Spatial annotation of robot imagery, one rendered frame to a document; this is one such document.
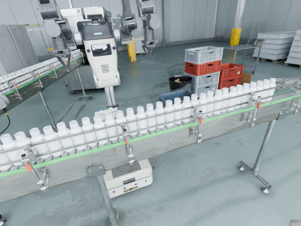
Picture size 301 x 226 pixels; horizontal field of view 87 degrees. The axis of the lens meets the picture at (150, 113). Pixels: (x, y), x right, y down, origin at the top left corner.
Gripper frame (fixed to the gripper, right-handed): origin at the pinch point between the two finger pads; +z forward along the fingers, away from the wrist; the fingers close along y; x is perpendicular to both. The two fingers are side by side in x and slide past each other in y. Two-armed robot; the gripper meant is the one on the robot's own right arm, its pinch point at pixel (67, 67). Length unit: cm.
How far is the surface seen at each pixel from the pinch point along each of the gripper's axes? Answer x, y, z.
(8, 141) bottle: -31.1, 15.0, 26.6
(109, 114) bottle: 15.6, 12.3, 25.3
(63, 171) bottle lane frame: -14, 19, 49
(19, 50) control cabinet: -216, -605, 22
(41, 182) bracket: -22, 25, 47
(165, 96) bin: 75, -45, 47
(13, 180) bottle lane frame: -36, 19, 47
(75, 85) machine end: -47, -377, 110
